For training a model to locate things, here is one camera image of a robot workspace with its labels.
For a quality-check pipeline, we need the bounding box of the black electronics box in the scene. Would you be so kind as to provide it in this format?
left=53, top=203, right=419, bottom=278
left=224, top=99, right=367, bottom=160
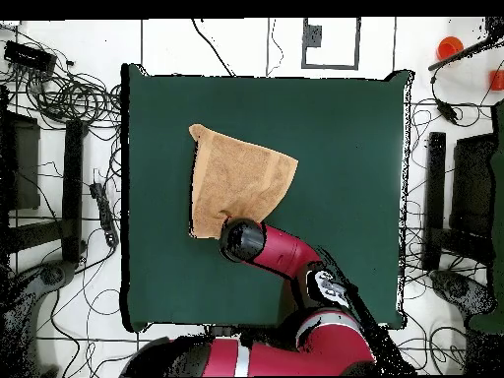
left=3, top=40, right=58, bottom=74

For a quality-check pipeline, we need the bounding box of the grey square floor frame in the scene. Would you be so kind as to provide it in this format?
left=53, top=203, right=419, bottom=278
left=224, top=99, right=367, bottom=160
left=301, top=17, right=361, bottom=71

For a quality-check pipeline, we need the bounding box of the black power adapter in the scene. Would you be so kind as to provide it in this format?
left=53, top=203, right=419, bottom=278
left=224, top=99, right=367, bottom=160
left=434, top=97, right=460, bottom=125

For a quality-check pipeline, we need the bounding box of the tan terry towel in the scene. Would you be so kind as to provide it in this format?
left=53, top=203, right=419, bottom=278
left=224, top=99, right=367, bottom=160
left=187, top=123, right=299, bottom=240

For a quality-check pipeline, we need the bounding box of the orange cup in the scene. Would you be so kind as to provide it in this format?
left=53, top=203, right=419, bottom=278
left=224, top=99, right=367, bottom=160
left=435, top=35, right=465, bottom=62

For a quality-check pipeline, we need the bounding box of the hanging green cloth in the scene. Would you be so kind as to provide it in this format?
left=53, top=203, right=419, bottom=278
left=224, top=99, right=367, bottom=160
left=468, top=103, right=504, bottom=336

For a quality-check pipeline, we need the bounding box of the black rod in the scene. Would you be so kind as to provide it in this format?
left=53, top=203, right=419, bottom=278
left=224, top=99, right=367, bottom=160
left=427, top=34, right=504, bottom=72

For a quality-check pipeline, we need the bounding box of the black power strip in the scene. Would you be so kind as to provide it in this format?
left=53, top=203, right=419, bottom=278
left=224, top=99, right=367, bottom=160
left=89, top=182, right=120, bottom=248

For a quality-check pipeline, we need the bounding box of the dark flat panel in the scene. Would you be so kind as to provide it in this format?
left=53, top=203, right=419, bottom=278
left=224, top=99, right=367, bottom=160
left=450, top=133, right=497, bottom=237
left=0, top=111, right=41, bottom=212

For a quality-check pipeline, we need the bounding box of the dark green table cloth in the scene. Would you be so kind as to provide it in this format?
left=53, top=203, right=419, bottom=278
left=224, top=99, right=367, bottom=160
left=120, top=62, right=414, bottom=333

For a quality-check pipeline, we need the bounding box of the black stand bar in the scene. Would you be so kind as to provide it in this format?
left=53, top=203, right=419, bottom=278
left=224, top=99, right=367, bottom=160
left=422, top=131, right=447, bottom=271
left=61, top=119, right=89, bottom=264

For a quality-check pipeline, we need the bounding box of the tangled black cable bundle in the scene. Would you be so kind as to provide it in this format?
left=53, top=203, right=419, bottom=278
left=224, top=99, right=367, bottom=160
left=23, top=70, right=123, bottom=131

